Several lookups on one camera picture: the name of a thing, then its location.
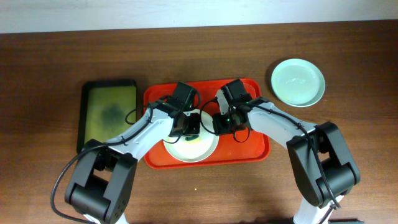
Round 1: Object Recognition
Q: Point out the green yellow sponge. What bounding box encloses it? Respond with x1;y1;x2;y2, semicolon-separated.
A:
185;134;201;144

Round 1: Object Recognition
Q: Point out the white plate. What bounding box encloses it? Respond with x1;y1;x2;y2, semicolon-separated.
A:
163;109;219;163

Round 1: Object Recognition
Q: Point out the mint green plate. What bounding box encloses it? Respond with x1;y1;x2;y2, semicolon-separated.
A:
271;58;326;97

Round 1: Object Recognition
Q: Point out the light blue plate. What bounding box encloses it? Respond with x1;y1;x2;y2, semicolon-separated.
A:
277;95;323;108

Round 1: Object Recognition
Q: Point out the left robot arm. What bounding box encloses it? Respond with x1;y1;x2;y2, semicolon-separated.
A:
65;82;199;223

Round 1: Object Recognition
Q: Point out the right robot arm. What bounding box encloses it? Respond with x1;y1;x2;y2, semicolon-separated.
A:
213;79;361;223

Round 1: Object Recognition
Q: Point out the red plastic tray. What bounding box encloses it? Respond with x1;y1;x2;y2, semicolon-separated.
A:
143;78;271;170

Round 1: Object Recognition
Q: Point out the black rectangular tray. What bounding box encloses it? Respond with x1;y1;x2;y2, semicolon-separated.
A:
76;79;137;152

